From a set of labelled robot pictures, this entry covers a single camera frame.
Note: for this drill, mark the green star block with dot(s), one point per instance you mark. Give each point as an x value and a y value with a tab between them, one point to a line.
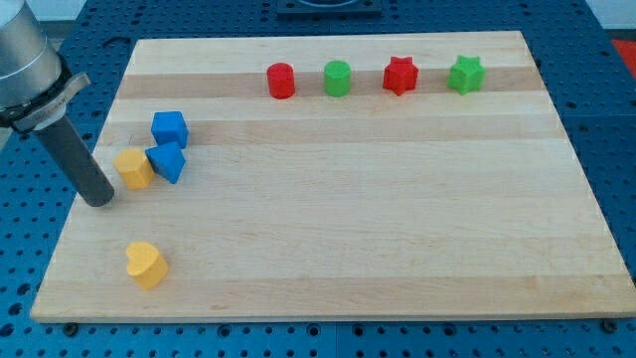
466	75

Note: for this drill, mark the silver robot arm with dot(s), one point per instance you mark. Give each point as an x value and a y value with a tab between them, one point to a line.
36	88

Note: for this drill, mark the yellow heart block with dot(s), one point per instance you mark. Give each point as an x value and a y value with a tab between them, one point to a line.
146	264

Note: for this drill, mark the black wrist flange clamp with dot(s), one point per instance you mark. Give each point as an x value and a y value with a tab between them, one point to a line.
48	106

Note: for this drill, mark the blue cube block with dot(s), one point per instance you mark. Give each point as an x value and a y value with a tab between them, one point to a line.
170	126

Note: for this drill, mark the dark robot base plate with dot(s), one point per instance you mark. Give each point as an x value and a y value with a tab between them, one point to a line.
294	8

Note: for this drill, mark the red cylinder block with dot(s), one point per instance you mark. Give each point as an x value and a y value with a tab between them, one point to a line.
280	80

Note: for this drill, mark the blue triangle block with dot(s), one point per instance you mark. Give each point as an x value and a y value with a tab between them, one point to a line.
167	160

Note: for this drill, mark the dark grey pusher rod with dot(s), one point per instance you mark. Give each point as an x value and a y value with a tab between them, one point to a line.
73	157

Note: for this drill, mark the yellow hexagon block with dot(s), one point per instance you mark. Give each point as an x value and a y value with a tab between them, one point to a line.
134	168

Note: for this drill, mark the red star block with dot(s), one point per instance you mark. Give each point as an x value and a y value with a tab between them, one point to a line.
400	75

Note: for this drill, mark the wooden board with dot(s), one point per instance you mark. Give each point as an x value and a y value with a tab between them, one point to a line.
430	205

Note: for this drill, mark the green cylinder block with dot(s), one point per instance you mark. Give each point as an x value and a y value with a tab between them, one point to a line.
337	78

